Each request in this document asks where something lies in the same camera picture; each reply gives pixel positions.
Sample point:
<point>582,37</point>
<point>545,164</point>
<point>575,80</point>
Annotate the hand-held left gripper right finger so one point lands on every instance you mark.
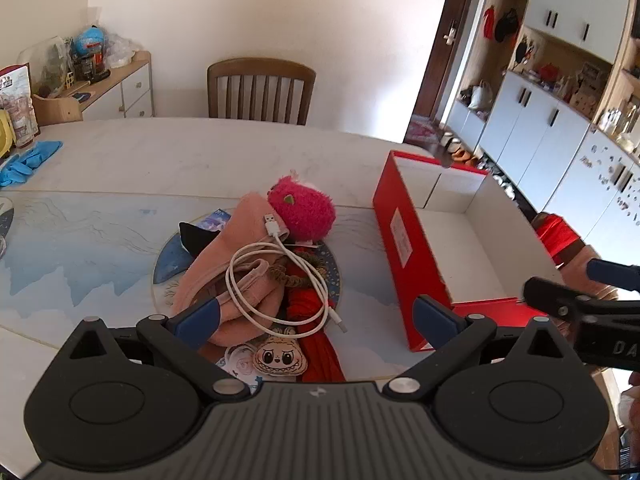
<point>435,322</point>

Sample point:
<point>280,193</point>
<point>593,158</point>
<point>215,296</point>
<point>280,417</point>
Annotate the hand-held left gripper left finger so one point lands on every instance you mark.
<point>197,322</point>

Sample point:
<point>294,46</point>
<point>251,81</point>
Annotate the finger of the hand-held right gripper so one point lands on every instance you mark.
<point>550,297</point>
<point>615,275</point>

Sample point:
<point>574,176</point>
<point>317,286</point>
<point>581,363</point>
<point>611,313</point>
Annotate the pink fleece cloth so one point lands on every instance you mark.
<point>210,270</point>

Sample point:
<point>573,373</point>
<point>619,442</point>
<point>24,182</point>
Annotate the clear cartoon sticker sheet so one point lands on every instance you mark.
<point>240,365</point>

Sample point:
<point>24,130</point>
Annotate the black dotted sock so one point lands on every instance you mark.
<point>197,240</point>

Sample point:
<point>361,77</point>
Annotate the monster face plush pendant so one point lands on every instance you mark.
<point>277,357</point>

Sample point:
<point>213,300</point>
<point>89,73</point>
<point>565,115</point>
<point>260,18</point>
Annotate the red cardboard box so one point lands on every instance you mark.
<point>395,240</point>

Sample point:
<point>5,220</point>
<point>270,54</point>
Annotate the red cloth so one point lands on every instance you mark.
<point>320,360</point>

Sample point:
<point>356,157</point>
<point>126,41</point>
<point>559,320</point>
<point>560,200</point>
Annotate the pink plush toy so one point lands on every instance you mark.
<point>300,210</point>

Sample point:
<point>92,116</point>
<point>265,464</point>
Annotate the pink towel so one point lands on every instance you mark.
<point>580,270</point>

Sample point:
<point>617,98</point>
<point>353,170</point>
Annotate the wooden chair with draped cloths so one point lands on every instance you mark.
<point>572,252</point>

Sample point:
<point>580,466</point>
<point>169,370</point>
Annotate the red garment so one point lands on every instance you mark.
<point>555,235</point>

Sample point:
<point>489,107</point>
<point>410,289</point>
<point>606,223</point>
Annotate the round blue placemat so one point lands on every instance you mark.
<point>167,260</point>

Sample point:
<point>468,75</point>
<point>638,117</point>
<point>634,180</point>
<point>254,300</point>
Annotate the cluster of cabinet magnets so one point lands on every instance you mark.
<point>612,175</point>

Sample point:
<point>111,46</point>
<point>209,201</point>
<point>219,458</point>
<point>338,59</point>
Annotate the blue printed card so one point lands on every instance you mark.
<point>214,220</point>

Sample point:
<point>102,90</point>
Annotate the printed mountain table mat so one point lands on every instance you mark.
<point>100,260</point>

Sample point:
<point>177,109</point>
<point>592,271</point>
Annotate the white lower cabinet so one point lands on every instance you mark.
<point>545,145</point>

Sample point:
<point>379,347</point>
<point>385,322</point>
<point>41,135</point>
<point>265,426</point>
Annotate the white cabinet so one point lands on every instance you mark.
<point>575,0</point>
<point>545,145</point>

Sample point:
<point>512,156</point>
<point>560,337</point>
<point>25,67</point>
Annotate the group of glass jars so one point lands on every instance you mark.
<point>620,122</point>

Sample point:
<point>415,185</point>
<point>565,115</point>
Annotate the row of shoes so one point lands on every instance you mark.
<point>470,157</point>

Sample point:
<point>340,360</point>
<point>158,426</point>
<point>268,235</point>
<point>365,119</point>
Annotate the pink patterned rug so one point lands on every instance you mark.
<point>424,130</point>

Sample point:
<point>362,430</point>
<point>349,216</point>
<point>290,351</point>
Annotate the red pot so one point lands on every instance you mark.
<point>549,72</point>

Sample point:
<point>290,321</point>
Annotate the white tote bag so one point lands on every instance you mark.
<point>481,96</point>

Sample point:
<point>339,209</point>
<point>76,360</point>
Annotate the blue rubber gloves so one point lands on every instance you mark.
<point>27,160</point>

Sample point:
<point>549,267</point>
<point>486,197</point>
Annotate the wooden sideboard with white drawers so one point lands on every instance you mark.
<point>135,90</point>

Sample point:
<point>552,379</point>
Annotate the dark brown door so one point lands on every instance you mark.
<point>450,60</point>

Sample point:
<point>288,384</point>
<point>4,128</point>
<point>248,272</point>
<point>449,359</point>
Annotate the wooden slat-back chair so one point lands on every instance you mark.
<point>260,67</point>

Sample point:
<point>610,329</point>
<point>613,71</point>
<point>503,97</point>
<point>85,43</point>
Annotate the yellow object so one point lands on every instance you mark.
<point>4,132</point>

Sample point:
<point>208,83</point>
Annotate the white upper cabinet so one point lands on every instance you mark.
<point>575,0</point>

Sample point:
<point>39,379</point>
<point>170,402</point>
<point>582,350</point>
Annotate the black glass jug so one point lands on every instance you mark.
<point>90,66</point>

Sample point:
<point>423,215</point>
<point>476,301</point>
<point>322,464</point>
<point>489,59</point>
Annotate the hanging red bag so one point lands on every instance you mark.
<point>489,22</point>

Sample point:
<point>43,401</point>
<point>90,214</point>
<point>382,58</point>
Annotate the clear plastic bag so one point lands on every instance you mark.
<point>120,50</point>

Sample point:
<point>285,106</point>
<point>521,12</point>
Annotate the printed snack bag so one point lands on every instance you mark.
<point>17,100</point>

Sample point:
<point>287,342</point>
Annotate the blue globe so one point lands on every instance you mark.
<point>90,39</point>

